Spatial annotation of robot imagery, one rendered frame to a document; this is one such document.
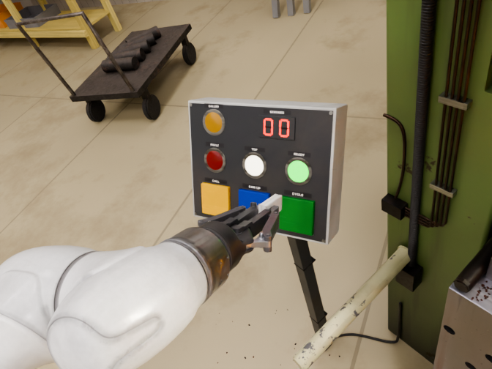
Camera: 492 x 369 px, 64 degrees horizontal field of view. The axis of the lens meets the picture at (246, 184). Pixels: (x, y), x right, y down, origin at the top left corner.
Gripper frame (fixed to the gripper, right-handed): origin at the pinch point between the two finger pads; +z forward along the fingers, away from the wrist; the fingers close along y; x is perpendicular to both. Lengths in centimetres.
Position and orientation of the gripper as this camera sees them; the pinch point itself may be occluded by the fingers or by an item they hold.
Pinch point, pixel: (270, 208)
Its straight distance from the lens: 70.1
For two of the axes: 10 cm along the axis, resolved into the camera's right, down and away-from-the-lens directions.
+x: -0.1, -9.5, -3.0
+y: 8.8, 1.4, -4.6
